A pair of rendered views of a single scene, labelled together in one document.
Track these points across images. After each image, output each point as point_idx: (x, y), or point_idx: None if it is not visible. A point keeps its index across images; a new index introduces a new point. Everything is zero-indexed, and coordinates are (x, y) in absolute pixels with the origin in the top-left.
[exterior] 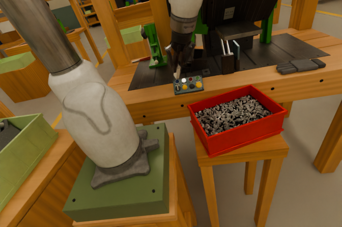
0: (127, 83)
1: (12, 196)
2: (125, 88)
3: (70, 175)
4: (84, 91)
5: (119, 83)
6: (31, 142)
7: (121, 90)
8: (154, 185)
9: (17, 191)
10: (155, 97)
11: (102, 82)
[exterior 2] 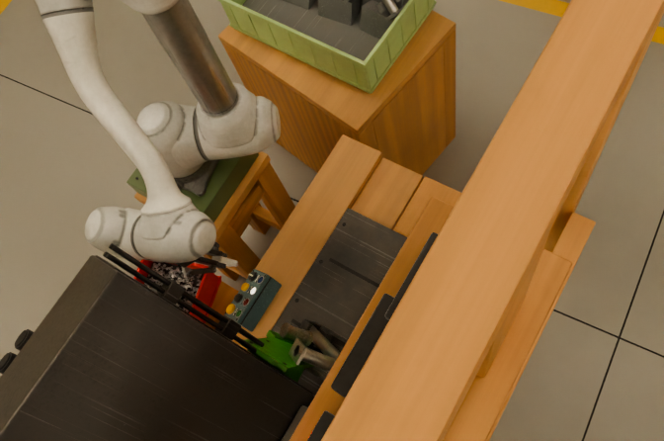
0: (392, 220)
1: (290, 56)
2: (375, 210)
3: (315, 116)
4: (150, 118)
5: (413, 204)
6: (332, 61)
7: (374, 201)
8: (140, 181)
9: (294, 58)
10: (277, 241)
11: (207, 140)
